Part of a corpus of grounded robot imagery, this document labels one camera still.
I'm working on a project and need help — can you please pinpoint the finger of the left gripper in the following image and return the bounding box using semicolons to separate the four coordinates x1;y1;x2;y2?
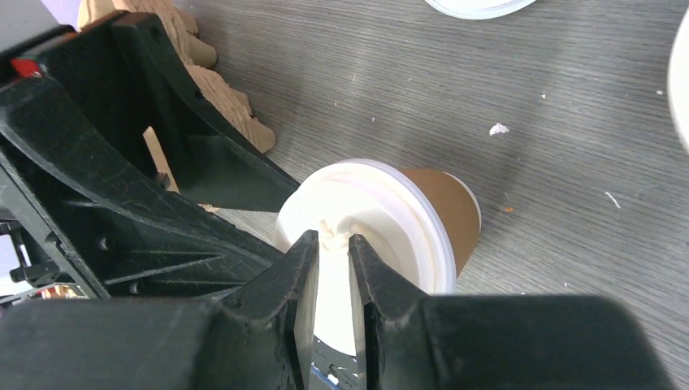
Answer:
40;11;298;212

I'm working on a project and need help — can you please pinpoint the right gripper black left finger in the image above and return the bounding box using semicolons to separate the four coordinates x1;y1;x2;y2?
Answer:
214;230;319;389

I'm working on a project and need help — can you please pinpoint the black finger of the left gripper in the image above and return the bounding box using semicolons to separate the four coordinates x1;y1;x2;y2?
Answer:
1;79;282;297

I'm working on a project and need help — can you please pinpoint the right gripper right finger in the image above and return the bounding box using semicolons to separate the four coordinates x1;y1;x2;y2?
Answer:
349;234;431;389

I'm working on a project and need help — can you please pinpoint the brown paper coffee cup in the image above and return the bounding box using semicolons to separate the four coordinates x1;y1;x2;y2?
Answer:
401;168;482;275

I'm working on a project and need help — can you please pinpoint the white plastic cup lid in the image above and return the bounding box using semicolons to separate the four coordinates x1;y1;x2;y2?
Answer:
426;0;535;20

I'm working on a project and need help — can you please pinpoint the brown pulp cup carrier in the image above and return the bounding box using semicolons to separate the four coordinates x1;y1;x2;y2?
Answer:
76;0;278;154

